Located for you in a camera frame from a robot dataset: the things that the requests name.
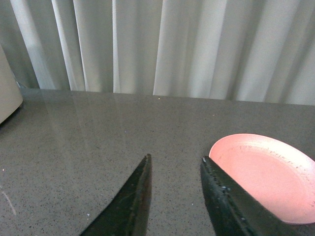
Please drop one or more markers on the white appliance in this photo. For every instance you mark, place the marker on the white appliance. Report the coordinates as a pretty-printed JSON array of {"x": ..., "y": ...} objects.
[{"x": 10, "y": 95}]

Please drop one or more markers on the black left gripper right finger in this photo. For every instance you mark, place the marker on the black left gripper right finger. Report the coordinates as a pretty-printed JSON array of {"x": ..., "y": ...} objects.
[{"x": 233, "y": 211}]

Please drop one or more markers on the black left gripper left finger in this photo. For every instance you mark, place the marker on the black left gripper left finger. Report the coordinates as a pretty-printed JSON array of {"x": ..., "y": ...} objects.
[{"x": 128, "y": 213}]

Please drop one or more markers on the pink plate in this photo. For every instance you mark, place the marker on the pink plate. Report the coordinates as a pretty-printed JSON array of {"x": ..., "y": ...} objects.
[{"x": 277, "y": 175}]

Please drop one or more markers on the white curtain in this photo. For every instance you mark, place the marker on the white curtain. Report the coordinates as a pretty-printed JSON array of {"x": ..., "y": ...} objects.
[{"x": 247, "y": 50}]

